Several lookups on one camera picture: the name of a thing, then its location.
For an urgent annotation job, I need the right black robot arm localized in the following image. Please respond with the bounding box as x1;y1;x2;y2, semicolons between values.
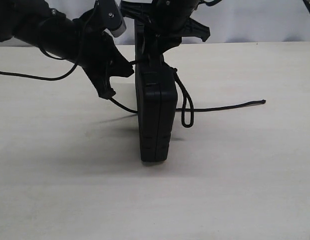
119;0;220;55

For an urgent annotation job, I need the black cord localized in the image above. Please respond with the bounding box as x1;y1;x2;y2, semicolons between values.
108;58;267;129

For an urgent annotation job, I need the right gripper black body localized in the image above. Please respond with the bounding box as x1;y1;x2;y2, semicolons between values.
120;0;210;42

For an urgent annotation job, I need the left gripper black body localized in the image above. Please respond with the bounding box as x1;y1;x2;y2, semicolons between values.
81;31;116;98

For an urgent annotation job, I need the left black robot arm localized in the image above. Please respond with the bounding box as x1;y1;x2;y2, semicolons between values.
0;0;134;100

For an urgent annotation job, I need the black plastic carrying case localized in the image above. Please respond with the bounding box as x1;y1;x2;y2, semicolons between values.
135;63;178;163

